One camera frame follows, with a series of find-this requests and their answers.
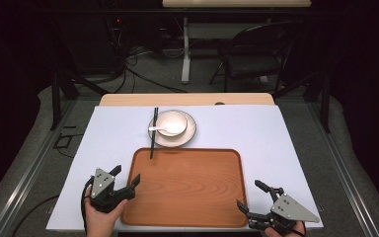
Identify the black folding chair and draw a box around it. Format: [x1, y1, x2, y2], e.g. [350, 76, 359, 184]
[208, 21, 302, 94]

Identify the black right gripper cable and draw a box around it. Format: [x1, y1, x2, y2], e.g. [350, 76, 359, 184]
[287, 221, 308, 237]

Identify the brown wooden tray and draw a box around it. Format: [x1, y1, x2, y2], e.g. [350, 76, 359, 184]
[121, 147, 249, 229]

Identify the white table mat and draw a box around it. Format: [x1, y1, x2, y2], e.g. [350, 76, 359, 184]
[45, 105, 325, 232]

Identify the dark equipment rack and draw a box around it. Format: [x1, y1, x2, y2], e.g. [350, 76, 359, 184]
[55, 13, 166, 72]

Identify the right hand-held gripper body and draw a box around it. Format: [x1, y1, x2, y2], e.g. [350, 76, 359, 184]
[248, 187, 321, 232]

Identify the person's left hand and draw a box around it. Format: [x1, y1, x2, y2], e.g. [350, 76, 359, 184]
[84, 196, 129, 237]

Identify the black metal stand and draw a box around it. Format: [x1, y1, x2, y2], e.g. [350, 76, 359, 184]
[49, 70, 111, 131]
[271, 70, 332, 134]

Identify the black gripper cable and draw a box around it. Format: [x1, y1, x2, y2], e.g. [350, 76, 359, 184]
[80, 177, 95, 233]
[287, 221, 308, 237]

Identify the bundle of floor cables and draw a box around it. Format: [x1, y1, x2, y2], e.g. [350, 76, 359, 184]
[110, 31, 190, 95]

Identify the white ceramic spoon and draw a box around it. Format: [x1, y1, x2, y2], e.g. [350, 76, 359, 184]
[148, 125, 180, 135]

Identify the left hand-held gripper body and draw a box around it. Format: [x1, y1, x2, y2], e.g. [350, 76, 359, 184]
[90, 167, 136, 213]

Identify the aluminium floor rail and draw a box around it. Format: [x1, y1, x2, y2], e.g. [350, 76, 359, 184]
[308, 98, 379, 237]
[0, 98, 77, 237]

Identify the white desk leg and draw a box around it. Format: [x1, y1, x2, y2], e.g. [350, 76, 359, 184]
[181, 17, 192, 85]

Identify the white bowl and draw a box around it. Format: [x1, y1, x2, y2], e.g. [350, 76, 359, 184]
[154, 110, 189, 137]

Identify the light wooden table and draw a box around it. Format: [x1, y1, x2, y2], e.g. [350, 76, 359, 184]
[98, 92, 276, 107]

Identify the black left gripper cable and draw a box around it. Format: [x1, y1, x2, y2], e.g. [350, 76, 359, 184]
[80, 177, 95, 233]

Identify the person's right hand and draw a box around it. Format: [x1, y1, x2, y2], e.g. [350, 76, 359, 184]
[264, 221, 307, 237]

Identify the black chopstick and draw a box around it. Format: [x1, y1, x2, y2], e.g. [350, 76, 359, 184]
[151, 107, 159, 159]
[149, 107, 158, 160]

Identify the white round plate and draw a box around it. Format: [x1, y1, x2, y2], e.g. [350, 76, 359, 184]
[147, 110, 197, 148]

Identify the black floor cable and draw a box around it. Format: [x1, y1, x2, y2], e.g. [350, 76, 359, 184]
[11, 195, 60, 237]

